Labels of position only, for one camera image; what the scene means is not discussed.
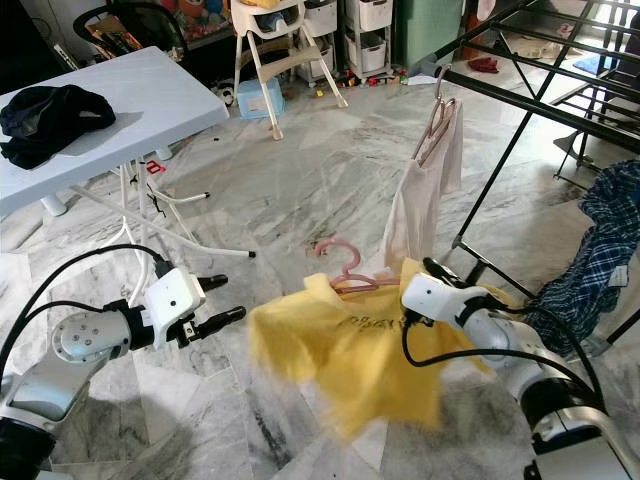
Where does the pink plastic hanger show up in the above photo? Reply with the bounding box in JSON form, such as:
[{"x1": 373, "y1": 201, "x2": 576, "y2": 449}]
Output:
[{"x1": 312, "y1": 238, "x2": 401, "y2": 296}]

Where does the yellow printed t-shirt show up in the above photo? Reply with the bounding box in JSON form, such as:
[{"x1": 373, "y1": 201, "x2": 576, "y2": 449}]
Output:
[{"x1": 248, "y1": 258, "x2": 496, "y2": 443}]

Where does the dusky brown clothes hanger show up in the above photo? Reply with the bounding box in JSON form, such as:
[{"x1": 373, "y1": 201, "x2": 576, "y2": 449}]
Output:
[{"x1": 410, "y1": 65, "x2": 459, "y2": 166}]

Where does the cream white shirt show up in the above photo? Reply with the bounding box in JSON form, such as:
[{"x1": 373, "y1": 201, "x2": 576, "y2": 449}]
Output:
[{"x1": 382, "y1": 95, "x2": 464, "y2": 276}]

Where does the blue plaid shirt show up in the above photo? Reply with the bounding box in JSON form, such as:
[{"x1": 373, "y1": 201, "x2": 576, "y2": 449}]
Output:
[{"x1": 525, "y1": 160, "x2": 640, "y2": 351}]

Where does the light blue folding table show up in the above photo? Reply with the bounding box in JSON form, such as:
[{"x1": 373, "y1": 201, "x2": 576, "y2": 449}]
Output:
[{"x1": 0, "y1": 45, "x2": 258, "y2": 261}]

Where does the black metal drying rack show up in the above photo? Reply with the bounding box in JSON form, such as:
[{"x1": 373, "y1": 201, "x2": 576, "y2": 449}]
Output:
[{"x1": 440, "y1": 0, "x2": 640, "y2": 301}]

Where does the white paper strip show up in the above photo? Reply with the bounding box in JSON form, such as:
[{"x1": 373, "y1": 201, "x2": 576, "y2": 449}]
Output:
[{"x1": 400, "y1": 72, "x2": 446, "y2": 86}]

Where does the black crumpled garment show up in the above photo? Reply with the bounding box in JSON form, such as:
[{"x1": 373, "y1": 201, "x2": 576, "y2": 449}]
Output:
[{"x1": 0, "y1": 85, "x2": 116, "y2": 171}]

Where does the white plastic drawer unit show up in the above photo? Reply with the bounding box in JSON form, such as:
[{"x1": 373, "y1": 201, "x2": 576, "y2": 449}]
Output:
[{"x1": 343, "y1": 0, "x2": 394, "y2": 79}]

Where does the green cabinet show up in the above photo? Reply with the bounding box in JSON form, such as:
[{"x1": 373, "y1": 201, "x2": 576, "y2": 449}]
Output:
[{"x1": 393, "y1": 0, "x2": 463, "y2": 69}]

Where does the black toy stroller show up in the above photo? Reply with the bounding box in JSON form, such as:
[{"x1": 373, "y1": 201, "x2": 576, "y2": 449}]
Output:
[{"x1": 72, "y1": 3, "x2": 186, "y2": 63}]

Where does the white baby high chair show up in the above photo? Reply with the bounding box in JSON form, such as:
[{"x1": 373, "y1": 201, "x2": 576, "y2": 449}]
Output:
[{"x1": 228, "y1": 0, "x2": 346, "y2": 141}]

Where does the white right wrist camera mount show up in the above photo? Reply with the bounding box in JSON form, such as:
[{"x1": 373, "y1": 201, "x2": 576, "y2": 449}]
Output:
[{"x1": 400, "y1": 272, "x2": 483, "y2": 331}]

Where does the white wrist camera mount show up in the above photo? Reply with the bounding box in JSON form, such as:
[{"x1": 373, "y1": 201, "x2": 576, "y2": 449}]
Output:
[
  {"x1": 400, "y1": 272, "x2": 483, "y2": 331},
  {"x1": 145, "y1": 266, "x2": 209, "y2": 351}
]

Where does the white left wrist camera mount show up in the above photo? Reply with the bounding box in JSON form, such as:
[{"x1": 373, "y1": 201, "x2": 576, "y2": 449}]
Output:
[{"x1": 145, "y1": 266, "x2": 209, "y2": 351}]

